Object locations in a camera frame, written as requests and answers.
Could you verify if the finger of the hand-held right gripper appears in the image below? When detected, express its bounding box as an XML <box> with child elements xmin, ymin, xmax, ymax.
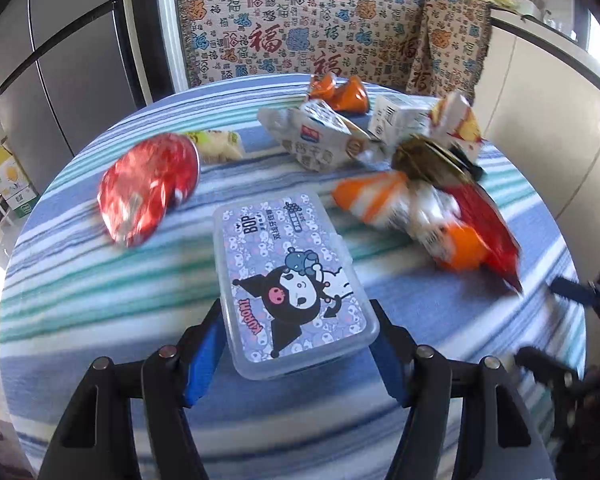
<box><xmin>514</xmin><ymin>345</ymin><xmax>583</xmax><ymax>397</ymax></box>
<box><xmin>549</xmin><ymin>274</ymin><xmax>600</xmax><ymax>311</ymax></box>

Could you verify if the large printed sofa cloth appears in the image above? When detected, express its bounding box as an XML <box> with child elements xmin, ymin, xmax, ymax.
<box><xmin>174</xmin><ymin>0</ymin><xmax>427</xmax><ymax>93</ymax></box>

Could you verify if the orange white wrapper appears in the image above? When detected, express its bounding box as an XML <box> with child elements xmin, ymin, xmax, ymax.
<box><xmin>332</xmin><ymin>170</ymin><xmax>492</xmax><ymax>272</ymax></box>

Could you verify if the white yellow red packet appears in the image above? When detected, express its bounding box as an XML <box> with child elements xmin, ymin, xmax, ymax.
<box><xmin>427</xmin><ymin>91</ymin><xmax>486</xmax><ymax>171</ymax></box>

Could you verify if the red foil snack bag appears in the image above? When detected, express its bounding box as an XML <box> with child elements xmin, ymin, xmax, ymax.
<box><xmin>97</xmin><ymin>132</ymin><xmax>201</xmax><ymax>249</ymax></box>

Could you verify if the clear cartoon print plastic box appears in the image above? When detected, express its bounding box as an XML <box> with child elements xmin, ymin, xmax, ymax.
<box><xmin>212</xmin><ymin>192</ymin><xmax>381</xmax><ymax>380</ymax></box>

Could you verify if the white drink carton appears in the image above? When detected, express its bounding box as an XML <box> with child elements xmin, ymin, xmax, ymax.
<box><xmin>367</xmin><ymin>95</ymin><xmax>434</xmax><ymax>144</ymax></box>

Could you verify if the cream kitchen cabinet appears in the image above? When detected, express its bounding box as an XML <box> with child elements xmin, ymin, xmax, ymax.
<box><xmin>474</xmin><ymin>9</ymin><xmax>600</xmax><ymax>281</ymax></box>

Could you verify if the yellow green cardboard box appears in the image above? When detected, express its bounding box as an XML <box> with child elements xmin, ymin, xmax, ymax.
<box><xmin>0</xmin><ymin>144</ymin><xmax>42</xmax><ymax>219</ymax></box>

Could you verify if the grey refrigerator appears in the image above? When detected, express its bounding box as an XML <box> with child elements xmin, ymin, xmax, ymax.
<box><xmin>0</xmin><ymin>0</ymin><xmax>153</xmax><ymax>196</ymax></box>

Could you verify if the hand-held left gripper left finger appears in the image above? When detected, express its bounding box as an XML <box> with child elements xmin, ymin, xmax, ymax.
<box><xmin>40</xmin><ymin>299</ymin><xmax>227</xmax><ymax>480</ymax></box>

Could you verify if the striped tablecloth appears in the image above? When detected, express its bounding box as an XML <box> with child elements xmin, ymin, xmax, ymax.
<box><xmin>0</xmin><ymin>74</ymin><xmax>588</xmax><ymax>480</ymax></box>

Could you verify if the orange crumpled snack wrapper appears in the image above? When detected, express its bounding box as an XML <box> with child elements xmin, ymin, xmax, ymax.
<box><xmin>307</xmin><ymin>72</ymin><xmax>371</xmax><ymax>114</ymax></box>

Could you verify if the small printed sofa cloth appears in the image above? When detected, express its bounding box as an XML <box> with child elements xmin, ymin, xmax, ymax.
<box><xmin>407</xmin><ymin>0</ymin><xmax>492</xmax><ymax>103</ymax></box>

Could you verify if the cream snack packet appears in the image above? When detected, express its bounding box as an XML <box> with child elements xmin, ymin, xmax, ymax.
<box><xmin>182</xmin><ymin>129</ymin><xmax>246</xmax><ymax>165</ymax></box>

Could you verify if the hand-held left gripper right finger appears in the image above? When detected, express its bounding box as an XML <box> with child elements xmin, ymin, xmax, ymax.
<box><xmin>367</xmin><ymin>299</ymin><xmax>552</xmax><ymax>480</ymax></box>

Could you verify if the red snack packet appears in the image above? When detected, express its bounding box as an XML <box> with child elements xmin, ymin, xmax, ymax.
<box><xmin>447</xmin><ymin>182</ymin><xmax>526</xmax><ymax>295</ymax></box>

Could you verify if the grey foil cereal packet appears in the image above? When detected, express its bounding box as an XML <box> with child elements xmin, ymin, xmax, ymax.
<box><xmin>257</xmin><ymin>100</ymin><xmax>382</xmax><ymax>174</ymax></box>

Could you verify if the brown gold wrapper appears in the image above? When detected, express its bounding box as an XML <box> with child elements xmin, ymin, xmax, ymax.
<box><xmin>391</xmin><ymin>135</ymin><xmax>484</xmax><ymax>187</ymax></box>

